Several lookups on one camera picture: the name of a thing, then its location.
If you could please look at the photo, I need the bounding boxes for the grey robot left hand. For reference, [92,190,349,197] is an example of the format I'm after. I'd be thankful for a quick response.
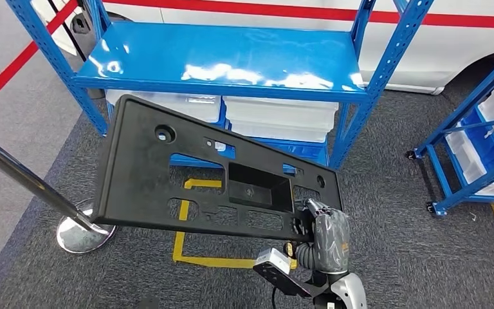
[136,296,161,309]

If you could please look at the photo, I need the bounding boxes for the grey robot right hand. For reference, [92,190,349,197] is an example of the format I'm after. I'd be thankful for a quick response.
[304,198,351,275]

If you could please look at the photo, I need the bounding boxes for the black plastic plate bracket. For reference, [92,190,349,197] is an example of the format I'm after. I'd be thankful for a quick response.
[91,94,343,243]

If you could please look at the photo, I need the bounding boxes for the blue wheeled shelf rack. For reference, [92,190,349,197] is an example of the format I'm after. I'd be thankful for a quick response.
[405,42,494,218]

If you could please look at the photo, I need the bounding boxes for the blue metal shelf rack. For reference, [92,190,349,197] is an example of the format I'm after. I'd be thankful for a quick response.
[6,0,435,171]

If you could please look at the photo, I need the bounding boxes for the yellow floor tape square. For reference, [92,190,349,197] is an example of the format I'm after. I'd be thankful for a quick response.
[172,178,299,270]

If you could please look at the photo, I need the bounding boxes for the white car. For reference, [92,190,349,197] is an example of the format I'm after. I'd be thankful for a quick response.
[32,0,494,95]

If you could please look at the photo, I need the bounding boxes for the black stanchion pole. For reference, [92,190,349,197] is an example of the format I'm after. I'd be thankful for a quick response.
[46,0,105,100]

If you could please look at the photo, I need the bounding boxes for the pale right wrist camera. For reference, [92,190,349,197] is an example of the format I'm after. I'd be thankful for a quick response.
[253,247,293,276]

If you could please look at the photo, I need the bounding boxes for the black camera bracket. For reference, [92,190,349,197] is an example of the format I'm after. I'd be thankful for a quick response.
[253,260,329,298]

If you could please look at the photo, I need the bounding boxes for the chrome stanchion post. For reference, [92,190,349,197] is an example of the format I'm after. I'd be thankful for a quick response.
[0,126,118,255]

